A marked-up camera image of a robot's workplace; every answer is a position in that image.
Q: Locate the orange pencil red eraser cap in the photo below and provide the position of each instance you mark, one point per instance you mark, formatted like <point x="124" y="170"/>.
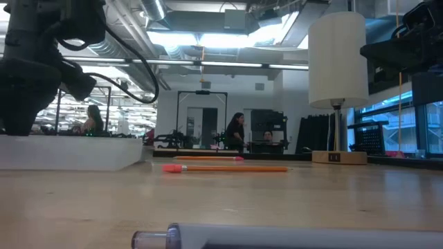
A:
<point x="235" y="169"/>

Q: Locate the person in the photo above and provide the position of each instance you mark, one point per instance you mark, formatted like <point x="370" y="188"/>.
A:
<point x="268" y="135"/>
<point x="235" y="133"/>
<point x="94" y="121"/>

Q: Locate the clear plastic cup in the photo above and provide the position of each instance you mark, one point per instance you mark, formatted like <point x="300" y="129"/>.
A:
<point x="420" y="154"/>

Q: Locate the grey marker pen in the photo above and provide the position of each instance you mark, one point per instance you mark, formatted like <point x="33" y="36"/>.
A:
<point x="294" y="238"/>

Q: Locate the white shade wooden base lamp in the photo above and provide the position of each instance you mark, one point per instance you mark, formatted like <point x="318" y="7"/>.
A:
<point x="337" y="58"/>

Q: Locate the red tray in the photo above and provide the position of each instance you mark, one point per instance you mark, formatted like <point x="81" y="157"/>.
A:
<point x="394" y="154"/>

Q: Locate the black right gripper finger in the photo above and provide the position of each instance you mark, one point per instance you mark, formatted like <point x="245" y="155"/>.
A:
<point x="387" y="53"/>

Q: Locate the long ceiling light bar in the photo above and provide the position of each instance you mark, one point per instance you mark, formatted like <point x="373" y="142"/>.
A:
<point x="228" y="64"/>

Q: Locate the black perforated shelf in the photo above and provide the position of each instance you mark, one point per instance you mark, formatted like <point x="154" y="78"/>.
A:
<point x="372" y="140"/>

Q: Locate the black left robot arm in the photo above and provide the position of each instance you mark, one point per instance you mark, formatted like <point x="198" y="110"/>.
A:
<point x="27" y="27"/>

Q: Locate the black curtain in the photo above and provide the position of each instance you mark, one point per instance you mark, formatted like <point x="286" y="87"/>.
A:
<point x="313" y="135"/>

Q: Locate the small red background object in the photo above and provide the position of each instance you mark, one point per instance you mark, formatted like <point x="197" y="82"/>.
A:
<point x="149" y="136"/>

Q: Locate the black background robot arm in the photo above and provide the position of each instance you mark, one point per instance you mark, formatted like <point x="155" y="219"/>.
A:
<point x="171" y="140"/>

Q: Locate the orange pencil pink eraser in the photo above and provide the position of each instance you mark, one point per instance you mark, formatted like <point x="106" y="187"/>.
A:
<point x="207" y="158"/>

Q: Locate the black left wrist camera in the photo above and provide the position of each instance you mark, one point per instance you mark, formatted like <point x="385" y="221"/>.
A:
<point x="78" y="81"/>

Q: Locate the grey ceiling box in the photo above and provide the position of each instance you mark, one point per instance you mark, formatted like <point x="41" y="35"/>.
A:
<point x="235" y="19"/>

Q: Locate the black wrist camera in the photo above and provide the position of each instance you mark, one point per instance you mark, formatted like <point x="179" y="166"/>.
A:
<point x="78" y="81"/>
<point x="420" y="15"/>

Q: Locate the silver ventilation duct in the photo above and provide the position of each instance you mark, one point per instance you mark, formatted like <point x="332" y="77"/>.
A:
<point x="152" y="8"/>

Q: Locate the black equipment rack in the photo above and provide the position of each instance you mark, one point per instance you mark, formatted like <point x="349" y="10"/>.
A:
<point x="268" y="121"/>

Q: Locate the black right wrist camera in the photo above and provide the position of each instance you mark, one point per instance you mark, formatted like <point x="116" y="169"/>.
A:
<point x="420" y="15"/>

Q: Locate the translucent plastic pencil case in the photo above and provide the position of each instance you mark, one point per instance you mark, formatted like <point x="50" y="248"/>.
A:
<point x="69" y="154"/>

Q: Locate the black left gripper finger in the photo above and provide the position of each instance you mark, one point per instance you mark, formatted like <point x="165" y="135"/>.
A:
<point x="20" y="121"/>

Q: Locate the black gantry frame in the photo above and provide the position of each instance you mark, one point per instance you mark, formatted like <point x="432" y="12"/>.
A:
<point x="202" y="92"/>
<point x="109" y="107"/>

